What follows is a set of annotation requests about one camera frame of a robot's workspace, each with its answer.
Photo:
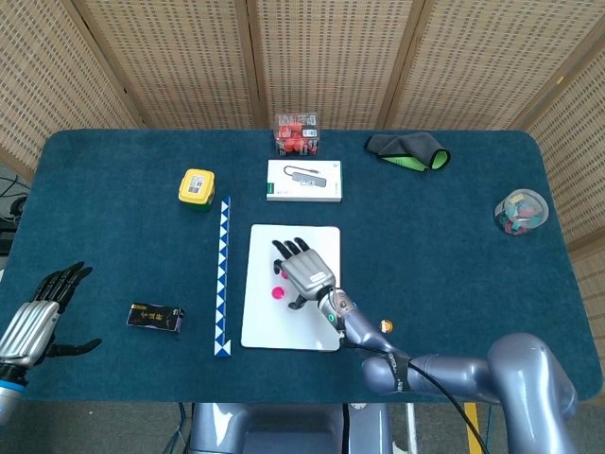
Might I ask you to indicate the white rectangular board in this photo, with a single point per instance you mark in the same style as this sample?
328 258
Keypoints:
264 326

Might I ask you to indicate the orange round magnet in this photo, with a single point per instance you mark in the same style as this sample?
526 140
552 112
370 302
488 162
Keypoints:
387 326

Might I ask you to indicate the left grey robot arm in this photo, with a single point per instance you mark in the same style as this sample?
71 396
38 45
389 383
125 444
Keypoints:
9 395

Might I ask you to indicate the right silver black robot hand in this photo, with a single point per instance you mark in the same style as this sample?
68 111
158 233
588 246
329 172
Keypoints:
309 274

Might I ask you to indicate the black gold printed box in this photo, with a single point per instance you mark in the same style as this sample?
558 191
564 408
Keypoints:
153 318

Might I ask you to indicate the clear box red items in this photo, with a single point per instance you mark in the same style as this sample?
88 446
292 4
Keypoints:
295 134

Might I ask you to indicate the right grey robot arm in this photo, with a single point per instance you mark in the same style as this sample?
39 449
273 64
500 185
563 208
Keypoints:
529 373

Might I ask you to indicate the grey green microfibre cloth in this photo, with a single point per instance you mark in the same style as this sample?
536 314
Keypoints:
402 146

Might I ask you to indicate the white table leg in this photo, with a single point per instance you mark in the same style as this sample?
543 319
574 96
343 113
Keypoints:
411 425

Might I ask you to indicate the woven bamboo folding screen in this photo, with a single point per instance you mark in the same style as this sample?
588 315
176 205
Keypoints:
331 61

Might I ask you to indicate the green tub yellow lid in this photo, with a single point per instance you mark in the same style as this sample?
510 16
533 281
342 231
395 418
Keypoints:
196 186

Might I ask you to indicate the grey robot torso base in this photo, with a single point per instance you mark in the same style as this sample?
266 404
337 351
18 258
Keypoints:
283 425

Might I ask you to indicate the blue white snake puzzle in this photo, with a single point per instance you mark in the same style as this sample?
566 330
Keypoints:
222 274

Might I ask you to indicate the white USB hub box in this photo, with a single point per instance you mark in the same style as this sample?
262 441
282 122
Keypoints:
305 182

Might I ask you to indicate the blue felt table cover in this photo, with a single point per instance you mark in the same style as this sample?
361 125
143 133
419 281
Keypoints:
425 227

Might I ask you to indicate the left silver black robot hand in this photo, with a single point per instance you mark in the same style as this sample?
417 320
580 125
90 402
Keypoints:
28 328

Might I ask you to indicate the clear jar colourful pieces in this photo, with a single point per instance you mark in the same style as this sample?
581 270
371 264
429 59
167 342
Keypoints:
520 213

